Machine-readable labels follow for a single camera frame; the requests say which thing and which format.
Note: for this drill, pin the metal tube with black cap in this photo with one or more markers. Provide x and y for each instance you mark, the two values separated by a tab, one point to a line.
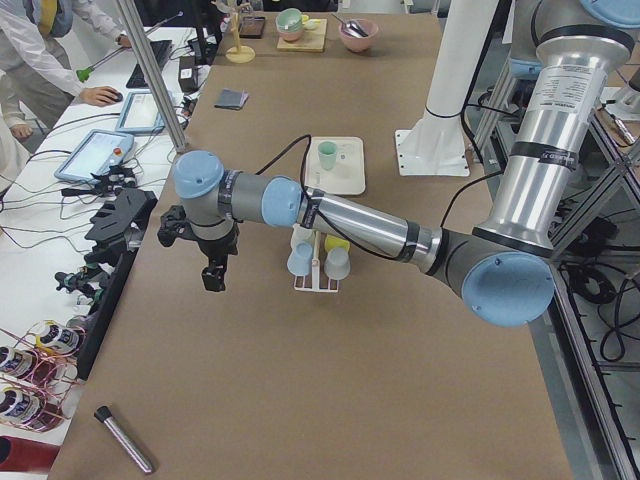
104	415

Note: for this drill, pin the white wire cup rack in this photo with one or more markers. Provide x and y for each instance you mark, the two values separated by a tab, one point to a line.
317	281

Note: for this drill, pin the blue teach pendant far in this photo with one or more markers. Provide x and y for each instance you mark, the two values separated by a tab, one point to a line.
140	114

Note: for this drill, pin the hand on mouse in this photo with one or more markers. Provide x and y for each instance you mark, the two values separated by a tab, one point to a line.
97	96

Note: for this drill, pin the blue teach pendant near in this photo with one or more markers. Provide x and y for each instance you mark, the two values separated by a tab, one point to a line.
95	155

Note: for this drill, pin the grey blue cup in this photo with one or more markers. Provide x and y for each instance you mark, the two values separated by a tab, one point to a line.
337	264

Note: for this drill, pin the wooden cutting board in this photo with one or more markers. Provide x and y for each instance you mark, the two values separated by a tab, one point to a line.
311	40

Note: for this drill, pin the yellow cup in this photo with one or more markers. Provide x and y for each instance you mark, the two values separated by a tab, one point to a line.
332	242

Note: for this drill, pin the wooden mug tree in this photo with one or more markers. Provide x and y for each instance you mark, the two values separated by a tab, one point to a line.
238	53

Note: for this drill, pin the folded grey cloth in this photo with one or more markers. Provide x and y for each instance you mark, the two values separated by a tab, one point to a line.
231	99

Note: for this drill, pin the pink bowl with ice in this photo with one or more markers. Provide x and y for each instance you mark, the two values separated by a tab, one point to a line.
356	43

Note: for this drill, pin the metal ice scoop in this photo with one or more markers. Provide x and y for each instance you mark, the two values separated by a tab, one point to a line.
351	27

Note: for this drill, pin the aluminium frame post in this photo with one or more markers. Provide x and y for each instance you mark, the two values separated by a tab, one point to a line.
149	66

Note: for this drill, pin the cream rabbit tray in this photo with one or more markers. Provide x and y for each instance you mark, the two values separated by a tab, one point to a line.
347	177

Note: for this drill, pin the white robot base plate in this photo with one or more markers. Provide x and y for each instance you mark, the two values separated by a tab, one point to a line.
434	146

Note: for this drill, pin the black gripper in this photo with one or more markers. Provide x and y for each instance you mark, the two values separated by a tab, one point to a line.
216	248

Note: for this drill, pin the green cup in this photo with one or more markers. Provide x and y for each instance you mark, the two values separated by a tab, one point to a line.
327	154

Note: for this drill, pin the blue teach pendant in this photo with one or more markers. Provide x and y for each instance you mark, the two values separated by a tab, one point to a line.
95	155
140	114

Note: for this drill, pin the black tool stand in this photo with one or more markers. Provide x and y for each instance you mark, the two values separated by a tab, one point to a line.
116	228

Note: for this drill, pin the stacked green bowls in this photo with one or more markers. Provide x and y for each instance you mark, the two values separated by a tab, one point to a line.
289	24

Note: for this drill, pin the cream white cup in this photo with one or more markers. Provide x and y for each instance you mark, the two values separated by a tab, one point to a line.
300	235

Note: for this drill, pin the light blue cup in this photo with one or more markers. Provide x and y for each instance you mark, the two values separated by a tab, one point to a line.
300	259

